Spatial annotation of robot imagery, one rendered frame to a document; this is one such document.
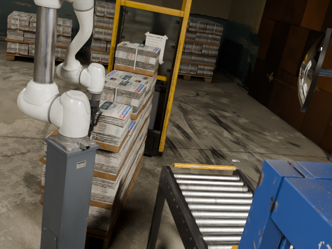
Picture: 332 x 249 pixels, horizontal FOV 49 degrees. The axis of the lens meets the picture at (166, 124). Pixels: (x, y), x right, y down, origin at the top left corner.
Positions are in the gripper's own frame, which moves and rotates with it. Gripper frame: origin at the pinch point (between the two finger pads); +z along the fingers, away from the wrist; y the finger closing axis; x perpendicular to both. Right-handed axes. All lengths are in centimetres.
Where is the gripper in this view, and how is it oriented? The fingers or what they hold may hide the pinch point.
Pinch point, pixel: (90, 130)
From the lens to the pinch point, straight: 226.4
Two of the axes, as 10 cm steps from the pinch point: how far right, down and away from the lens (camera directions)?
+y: -9.8, -2.0, 0.5
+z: -1.7, 9.2, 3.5
